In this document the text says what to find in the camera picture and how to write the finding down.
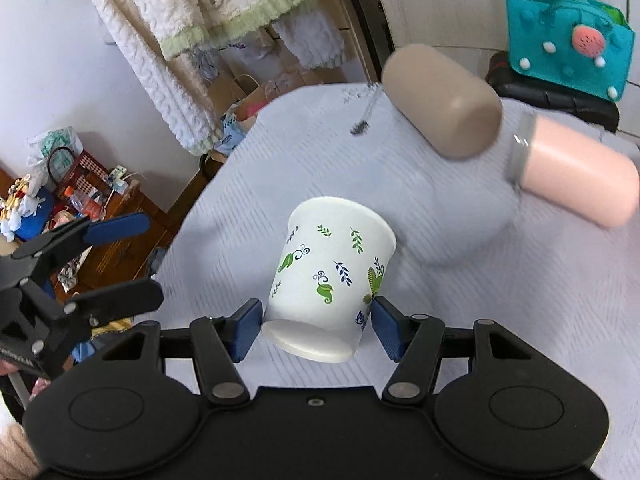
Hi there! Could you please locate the tan cylindrical cup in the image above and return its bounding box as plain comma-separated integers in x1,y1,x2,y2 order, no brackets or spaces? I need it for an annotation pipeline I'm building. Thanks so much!
381,44,502,159

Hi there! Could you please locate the teal felt handbag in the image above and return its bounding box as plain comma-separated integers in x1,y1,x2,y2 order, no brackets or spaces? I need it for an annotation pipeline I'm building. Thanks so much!
506,0,636,103

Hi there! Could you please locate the white plastic bag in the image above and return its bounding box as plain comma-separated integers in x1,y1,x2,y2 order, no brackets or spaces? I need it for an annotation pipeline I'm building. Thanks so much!
26,127,84,183

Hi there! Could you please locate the cream fleece robe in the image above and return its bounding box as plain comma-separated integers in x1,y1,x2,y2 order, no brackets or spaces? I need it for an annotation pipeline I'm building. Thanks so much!
91,0,222,155

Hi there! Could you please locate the brown paper bag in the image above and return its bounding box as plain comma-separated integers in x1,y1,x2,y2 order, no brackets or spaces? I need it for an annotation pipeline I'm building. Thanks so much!
207,74,281,133

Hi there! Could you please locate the pink bottle with strap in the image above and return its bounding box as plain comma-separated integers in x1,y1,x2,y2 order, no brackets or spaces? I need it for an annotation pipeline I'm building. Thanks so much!
506,114,639,229

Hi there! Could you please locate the grey patterned tablecloth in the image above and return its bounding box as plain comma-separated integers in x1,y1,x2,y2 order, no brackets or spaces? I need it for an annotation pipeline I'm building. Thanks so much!
150,81,640,480

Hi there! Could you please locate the red checkered basket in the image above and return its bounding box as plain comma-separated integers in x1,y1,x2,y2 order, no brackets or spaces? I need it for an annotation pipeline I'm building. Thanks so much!
46,146,111,200

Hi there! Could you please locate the white leaf-print paper cup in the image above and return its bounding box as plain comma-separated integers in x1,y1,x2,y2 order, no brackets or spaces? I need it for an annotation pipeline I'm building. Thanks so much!
262,196,397,363

